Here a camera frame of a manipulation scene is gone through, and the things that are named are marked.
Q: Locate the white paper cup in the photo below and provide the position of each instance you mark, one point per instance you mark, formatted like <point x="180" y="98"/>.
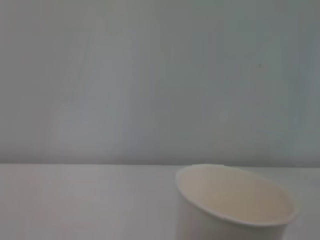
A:
<point x="225" y="200"/>

